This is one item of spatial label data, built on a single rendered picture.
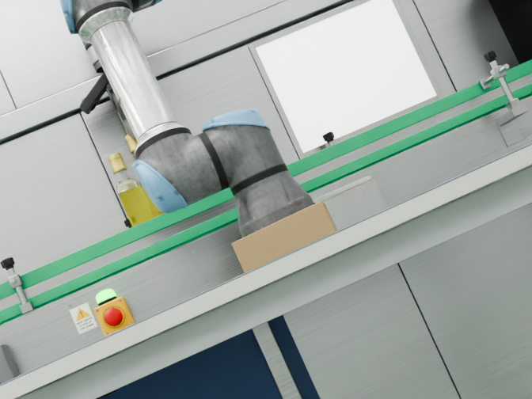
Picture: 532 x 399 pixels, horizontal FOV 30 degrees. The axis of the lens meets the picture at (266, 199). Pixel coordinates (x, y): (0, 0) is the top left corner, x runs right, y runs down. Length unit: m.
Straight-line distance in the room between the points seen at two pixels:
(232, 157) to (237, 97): 0.79
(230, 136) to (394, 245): 0.36
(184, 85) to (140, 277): 0.60
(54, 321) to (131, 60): 0.66
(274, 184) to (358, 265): 0.21
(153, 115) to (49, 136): 0.78
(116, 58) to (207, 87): 0.71
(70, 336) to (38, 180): 0.52
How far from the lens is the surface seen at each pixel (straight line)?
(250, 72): 2.64
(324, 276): 1.83
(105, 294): 2.21
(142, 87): 1.92
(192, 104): 2.61
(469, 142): 2.52
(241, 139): 1.85
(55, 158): 2.63
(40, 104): 2.64
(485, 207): 1.84
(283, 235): 1.79
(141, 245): 2.30
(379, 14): 2.75
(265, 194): 1.83
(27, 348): 2.28
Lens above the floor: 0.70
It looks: 5 degrees up
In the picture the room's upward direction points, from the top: 24 degrees counter-clockwise
